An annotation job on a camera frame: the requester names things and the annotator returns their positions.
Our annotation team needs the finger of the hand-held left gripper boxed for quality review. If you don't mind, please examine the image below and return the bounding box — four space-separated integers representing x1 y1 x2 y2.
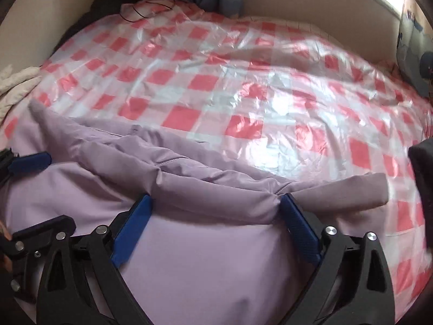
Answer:
0 148 52 177
10 215 77 248

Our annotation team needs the black cable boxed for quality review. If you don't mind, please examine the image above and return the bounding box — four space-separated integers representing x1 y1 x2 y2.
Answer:
120 0 176 22

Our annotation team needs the person's left hand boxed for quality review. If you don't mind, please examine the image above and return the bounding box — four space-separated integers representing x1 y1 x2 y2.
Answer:
0 222 13 273

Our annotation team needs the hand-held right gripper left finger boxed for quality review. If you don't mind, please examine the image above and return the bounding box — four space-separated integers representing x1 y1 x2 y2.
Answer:
37 194 154 325

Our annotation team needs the black puffer jacket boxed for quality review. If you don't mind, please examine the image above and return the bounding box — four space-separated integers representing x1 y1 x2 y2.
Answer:
408 140 433 210

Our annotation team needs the purple jacket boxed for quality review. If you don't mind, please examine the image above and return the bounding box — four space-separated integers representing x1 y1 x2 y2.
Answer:
0 100 388 325

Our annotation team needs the cream quilted jacket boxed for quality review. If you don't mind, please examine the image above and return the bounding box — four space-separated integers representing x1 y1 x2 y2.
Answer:
0 64 43 122

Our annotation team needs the blue cartoon print pillow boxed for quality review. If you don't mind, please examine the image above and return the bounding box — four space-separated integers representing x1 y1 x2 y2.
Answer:
396 7 433 97

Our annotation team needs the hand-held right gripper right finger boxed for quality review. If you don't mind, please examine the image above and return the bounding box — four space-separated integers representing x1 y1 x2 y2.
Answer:
280 192 396 325

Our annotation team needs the pink checkered plastic bed sheet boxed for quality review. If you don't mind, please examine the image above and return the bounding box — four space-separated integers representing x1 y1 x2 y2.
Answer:
0 2 433 319

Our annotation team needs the pink curtain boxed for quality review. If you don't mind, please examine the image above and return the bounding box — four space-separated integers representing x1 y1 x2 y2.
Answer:
401 0 433 17

